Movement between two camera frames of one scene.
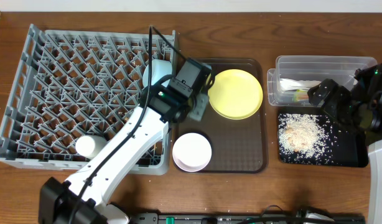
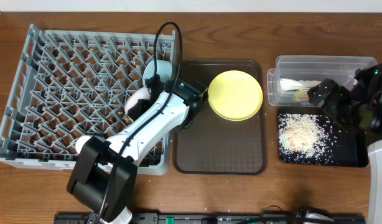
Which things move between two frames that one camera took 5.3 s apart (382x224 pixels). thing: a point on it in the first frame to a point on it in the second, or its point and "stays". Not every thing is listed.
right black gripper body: [339, 104] stays
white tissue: [293, 84] stays
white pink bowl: [191, 152] to [142, 93]
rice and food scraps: [306, 139] stays
